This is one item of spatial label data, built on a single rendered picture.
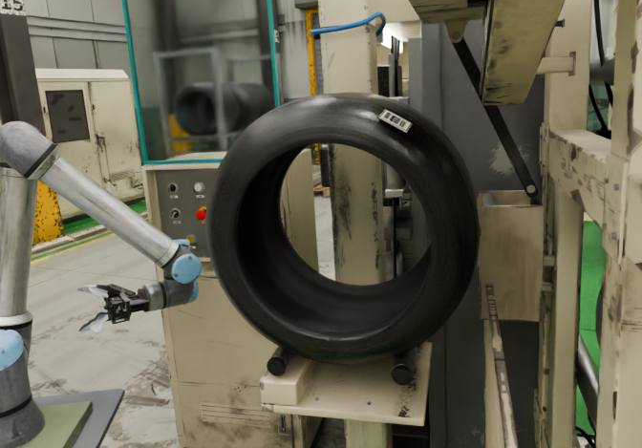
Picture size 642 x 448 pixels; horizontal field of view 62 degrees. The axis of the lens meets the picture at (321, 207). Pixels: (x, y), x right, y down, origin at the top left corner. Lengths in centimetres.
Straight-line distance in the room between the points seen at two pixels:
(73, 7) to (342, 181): 1029
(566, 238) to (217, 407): 151
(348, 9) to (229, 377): 145
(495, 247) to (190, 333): 128
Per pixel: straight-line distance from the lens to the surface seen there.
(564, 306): 148
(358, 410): 127
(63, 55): 1116
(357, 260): 150
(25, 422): 173
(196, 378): 231
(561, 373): 156
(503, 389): 98
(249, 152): 111
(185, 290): 184
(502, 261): 141
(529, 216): 138
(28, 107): 676
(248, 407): 228
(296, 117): 108
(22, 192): 174
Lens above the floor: 150
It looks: 12 degrees down
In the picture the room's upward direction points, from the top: 4 degrees counter-clockwise
